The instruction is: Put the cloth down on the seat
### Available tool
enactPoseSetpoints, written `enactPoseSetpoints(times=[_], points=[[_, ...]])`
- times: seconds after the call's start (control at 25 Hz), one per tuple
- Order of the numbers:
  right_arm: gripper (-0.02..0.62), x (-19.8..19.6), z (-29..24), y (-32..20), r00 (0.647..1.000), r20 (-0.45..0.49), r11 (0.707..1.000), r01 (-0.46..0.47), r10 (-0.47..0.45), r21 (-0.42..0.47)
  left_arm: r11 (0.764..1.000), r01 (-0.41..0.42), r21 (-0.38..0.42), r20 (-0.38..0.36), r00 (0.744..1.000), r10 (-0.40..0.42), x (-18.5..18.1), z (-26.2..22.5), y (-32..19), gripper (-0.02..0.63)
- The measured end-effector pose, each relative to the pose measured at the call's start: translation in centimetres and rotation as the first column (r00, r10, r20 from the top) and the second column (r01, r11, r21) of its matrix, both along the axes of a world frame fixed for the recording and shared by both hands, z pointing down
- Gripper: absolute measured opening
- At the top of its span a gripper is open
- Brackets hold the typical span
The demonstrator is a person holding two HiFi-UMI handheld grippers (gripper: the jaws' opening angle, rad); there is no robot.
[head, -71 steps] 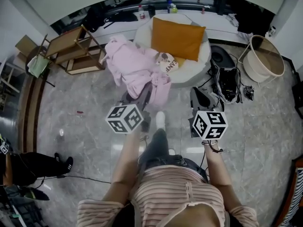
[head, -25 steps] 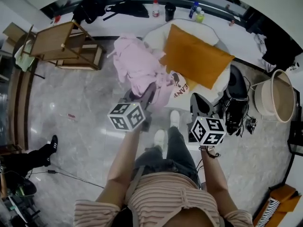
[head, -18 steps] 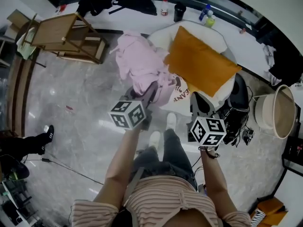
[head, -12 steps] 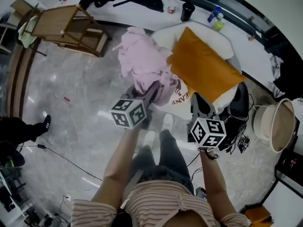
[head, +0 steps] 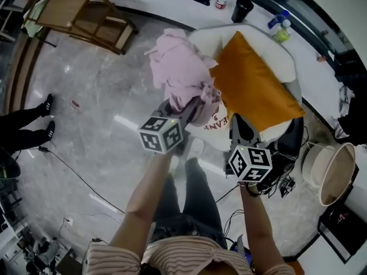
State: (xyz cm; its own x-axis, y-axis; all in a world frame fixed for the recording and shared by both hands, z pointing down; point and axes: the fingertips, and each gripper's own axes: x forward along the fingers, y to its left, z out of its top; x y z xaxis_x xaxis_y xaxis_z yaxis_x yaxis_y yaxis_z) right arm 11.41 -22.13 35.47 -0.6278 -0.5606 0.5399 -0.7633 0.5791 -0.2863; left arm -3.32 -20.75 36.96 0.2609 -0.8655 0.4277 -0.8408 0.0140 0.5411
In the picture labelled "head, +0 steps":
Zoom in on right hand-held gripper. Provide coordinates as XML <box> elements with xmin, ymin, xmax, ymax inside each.
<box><xmin>223</xmin><ymin>112</ymin><xmax>274</xmax><ymax>183</ymax></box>

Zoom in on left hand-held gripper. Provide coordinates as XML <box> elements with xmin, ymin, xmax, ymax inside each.
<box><xmin>137</xmin><ymin>95</ymin><xmax>206</xmax><ymax>155</ymax></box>

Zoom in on pink cloth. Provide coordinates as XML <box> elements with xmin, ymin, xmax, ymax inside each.
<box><xmin>144</xmin><ymin>27</ymin><xmax>223</xmax><ymax>127</ymax></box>

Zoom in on person's right forearm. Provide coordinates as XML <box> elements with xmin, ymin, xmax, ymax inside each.
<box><xmin>238</xmin><ymin>183</ymin><xmax>288</xmax><ymax>269</ymax></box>

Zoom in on person's left forearm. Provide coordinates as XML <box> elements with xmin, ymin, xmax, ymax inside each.
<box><xmin>110</xmin><ymin>151</ymin><xmax>176</xmax><ymax>258</ymax></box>

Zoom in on light green cloth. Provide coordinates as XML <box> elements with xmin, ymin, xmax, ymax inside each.
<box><xmin>22</xmin><ymin>0</ymin><xmax>49</xmax><ymax>37</ymax></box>

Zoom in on white garment with red print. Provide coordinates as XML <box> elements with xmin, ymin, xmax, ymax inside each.
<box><xmin>197</xmin><ymin>99</ymin><xmax>235</xmax><ymax>152</ymax></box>

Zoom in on person's white shoe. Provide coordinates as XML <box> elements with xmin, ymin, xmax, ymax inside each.
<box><xmin>170</xmin><ymin>155</ymin><xmax>181</xmax><ymax>174</ymax></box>
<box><xmin>188</xmin><ymin>137</ymin><xmax>205</xmax><ymax>162</ymax></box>

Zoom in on orange cushion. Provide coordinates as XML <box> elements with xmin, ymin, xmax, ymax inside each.
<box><xmin>208</xmin><ymin>30</ymin><xmax>307</xmax><ymax>133</ymax></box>

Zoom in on small black device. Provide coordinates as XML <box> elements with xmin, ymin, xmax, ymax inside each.
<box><xmin>280</xmin><ymin>178</ymin><xmax>297</xmax><ymax>198</ymax></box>

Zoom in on round white side table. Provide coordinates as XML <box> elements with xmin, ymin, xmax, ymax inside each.
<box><xmin>301</xmin><ymin>140</ymin><xmax>358</xmax><ymax>207</ymax></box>

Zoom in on person's dark trouser legs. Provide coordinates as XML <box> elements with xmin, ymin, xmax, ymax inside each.
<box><xmin>151</xmin><ymin>156</ymin><xmax>229</xmax><ymax>250</ymax></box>

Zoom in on yellow-green bottle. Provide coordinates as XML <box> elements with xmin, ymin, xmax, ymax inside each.
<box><xmin>271</xmin><ymin>19</ymin><xmax>292</xmax><ymax>44</ymax></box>

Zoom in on grey and white garment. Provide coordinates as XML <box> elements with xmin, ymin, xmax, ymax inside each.
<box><xmin>333</xmin><ymin>81</ymin><xmax>357</xmax><ymax>139</ymax></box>

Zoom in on black cup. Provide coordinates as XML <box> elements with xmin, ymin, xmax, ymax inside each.
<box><xmin>231</xmin><ymin>0</ymin><xmax>255</xmax><ymax>23</ymax></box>

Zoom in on blue bottle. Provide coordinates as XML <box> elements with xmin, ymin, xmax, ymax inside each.
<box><xmin>267</xmin><ymin>9</ymin><xmax>290</xmax><ymax>30</ymax></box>

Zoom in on wooden chair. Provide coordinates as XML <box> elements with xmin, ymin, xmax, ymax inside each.
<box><xmin>21</xmin><ymin>0</ymin><xmax>139</xmax><ymax>56</ymax></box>

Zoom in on black flat box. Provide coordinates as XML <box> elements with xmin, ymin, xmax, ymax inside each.
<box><xmin>317</xmin><ymin>201</ymin><xmax>362</xmax><ymax>265</ymax></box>

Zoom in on person's striped shirt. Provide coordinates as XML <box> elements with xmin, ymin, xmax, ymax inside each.
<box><xmin>85</xmin><ymin>235</ymin><xmax>298</xmax><ymax>275</ymax></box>

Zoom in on bundle of black cables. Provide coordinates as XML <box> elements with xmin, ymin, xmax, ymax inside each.
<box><xmin>256</xmin><ymin>149</ymin><xmax>298</xmax><ymax>199</ymax></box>

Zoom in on black floor cable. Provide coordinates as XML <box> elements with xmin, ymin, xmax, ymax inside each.
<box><xmin>17</xmin><ymin>146</ymin><xmax>126</xmax><ymax>215</ymax></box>

